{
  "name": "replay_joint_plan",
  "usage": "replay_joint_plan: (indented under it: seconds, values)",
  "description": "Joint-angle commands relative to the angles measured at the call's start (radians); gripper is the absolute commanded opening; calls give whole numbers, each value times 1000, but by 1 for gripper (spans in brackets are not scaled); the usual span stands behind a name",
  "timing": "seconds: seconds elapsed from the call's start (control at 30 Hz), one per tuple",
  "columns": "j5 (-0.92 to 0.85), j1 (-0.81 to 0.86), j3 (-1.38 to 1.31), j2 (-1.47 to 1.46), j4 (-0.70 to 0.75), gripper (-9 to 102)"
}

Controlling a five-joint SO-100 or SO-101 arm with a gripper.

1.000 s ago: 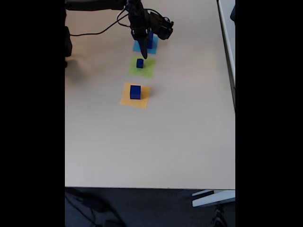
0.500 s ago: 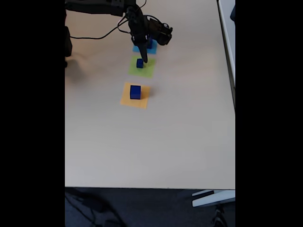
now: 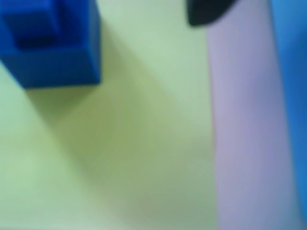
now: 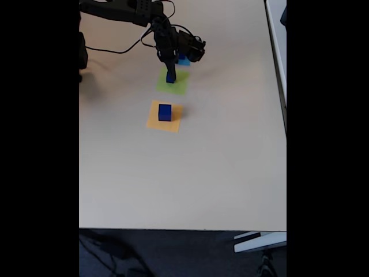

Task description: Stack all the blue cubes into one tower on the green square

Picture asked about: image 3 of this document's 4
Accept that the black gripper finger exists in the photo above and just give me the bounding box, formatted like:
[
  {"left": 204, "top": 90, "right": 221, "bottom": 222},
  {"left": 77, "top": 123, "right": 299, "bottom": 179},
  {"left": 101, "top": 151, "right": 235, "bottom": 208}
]
[{"left": 186, "top": 0, "right": 235, "bottom": 26}]

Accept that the small blue cube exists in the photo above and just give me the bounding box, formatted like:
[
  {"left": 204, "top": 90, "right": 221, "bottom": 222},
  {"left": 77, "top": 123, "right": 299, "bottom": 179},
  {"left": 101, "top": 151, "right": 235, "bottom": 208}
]
[{"left": 0, "top": 0, "right": 102, "bottom": 90}]

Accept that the tiny blue cube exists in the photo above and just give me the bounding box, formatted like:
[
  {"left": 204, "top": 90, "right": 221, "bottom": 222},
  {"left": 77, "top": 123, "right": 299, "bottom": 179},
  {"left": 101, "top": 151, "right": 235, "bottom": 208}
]
[{"left": 0, "top": 0, "right": 60, "bottom": 47}]

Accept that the blue paper square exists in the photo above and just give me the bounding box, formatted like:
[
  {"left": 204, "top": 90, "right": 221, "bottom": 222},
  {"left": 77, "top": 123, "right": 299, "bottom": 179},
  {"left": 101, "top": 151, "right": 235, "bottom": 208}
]
[{"left": 270, "top": 0, "right": 307, "bottom": 230}]

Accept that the green paper square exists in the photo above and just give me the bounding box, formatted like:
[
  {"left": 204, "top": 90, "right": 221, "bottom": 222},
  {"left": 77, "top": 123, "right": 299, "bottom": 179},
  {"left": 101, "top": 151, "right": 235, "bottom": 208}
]
[{"left": 0, "top": 0, "right": 218, "bottom": 230}]

